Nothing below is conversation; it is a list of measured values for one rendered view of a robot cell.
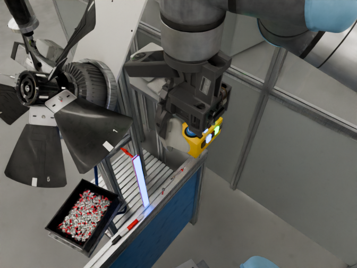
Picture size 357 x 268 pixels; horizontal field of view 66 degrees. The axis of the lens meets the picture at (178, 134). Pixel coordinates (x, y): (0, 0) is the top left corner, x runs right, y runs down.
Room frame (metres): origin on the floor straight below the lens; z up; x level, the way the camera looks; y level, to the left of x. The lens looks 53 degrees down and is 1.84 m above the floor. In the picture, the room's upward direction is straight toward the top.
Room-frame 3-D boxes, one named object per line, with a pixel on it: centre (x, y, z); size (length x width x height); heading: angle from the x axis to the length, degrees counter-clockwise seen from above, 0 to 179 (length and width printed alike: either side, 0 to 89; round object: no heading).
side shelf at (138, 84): (1.13, 0.12, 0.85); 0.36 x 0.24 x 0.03; 50
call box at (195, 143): (0.63, -0.08, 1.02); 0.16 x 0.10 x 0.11; 140
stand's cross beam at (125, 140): (0.89, 0.35, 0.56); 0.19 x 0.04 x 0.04; 140
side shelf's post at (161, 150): (1.13, 0.12, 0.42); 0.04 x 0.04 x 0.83; 50
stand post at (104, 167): (0.80, 0.42, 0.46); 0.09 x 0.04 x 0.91; 50
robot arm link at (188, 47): (0.30, -0.02, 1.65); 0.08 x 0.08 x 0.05
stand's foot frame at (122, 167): (0.88, 0.36, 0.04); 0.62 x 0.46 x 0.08; 140
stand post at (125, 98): (0.98, 0.28, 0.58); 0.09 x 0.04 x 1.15; 50
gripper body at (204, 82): (0.29, -0.02, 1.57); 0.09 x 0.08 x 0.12; 50
